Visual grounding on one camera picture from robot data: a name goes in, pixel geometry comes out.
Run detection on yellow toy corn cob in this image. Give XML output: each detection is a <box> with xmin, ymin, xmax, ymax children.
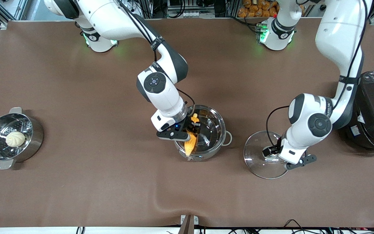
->
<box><xmin>184</xmin><ymin>113</ymin><xmax>201</xmax><ymax>155</ymax></box>

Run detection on glass pot lid black knob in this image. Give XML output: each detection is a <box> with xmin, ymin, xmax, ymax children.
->
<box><xmin>243</xmin><ymin>130</ymin><xmax>293</xmax><ymax>180</ymax></box>

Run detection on steel cooking pot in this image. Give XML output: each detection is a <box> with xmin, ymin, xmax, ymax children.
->
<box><xmin>174</xmin><ymin>104</ymin><xmax>232</xmax><ymax>162</ymax></box>

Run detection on brown table mat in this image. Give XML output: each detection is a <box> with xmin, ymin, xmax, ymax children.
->
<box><xmin>0</xmin><ymin>18</ymin><xmax>374</xmax><ymax>228</ymax></box>

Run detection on metal table clamp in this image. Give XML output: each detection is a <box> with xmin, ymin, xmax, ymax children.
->
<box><xmin>180</xmin><ymin>214</ymin><xmax>199</xmax><ymax>234</ymax></box>

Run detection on white power strip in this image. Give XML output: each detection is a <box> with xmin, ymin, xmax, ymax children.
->
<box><xmin>181</xmin><ymin>11</ymin><xmax>207</xmax><ymax>19</ymax></box>

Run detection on bag of bread rolls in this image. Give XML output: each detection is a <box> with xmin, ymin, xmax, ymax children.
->
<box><xmin>237</xmin><ymin>0</ymin><xmax>280</xmax><ymax>19</ymax></box>

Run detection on white steamed bun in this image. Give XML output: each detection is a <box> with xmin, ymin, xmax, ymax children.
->
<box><xmin>5</xmin><ymin>131</ymin><xmax>26</xmax><ymax>148</ymax></box>

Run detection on black cables at table edge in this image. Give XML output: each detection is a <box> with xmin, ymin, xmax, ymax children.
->
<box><xmin>166</xmin><ymin>219</ymin><xmax>374</xmax><ymax>234</ymax></box>

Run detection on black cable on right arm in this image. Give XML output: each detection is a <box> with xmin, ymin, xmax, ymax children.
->
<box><xmin>116</xmin><ymin>0</ymin><xmax>196</xmax><ymax>114</ymax></box>

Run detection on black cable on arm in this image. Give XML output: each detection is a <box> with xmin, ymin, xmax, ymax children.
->
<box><xmin>116</xmin><ymin>0</ymin><xmax>196</xmax><ymax>114</ymax></box>
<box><xmin>266</xmin><ymin>0</ymin><xmax>369</xmax><ymax>148</ymax></box>

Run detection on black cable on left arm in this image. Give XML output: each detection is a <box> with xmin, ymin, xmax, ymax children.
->
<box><xmin>266</xmin><ymin>0</ymin><xmax>369</xmax><ymax>148</ymax></box>

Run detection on steel steamer pot grey handles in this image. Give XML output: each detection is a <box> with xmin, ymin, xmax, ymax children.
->
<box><xmin>0</xmin><ymin>107</ymin><xmax>45</xmax><ymax>170</ymax></box>

